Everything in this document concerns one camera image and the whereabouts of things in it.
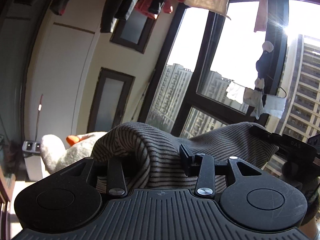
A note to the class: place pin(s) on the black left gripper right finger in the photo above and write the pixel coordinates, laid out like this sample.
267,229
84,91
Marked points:
202,166

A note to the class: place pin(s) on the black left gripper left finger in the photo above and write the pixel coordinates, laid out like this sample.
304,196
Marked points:
106,178

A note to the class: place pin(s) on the brown striped knit shirt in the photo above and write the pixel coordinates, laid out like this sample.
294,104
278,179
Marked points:
151,159

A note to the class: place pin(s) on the white plush duck toy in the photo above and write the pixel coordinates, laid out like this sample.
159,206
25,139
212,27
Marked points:
56,157

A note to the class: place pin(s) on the white hanging cloth on hanger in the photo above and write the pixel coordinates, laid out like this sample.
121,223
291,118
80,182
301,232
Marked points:
275,105

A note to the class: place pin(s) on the dark hanging sock cluster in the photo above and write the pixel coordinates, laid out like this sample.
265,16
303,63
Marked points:
254,97

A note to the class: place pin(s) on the white appliance box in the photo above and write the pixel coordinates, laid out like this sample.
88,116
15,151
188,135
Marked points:
31,147

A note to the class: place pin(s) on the red pole with white tag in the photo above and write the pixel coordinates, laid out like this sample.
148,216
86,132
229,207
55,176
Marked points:
38,116

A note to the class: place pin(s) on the black hanging garment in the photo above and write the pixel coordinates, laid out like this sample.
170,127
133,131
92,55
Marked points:
115,10

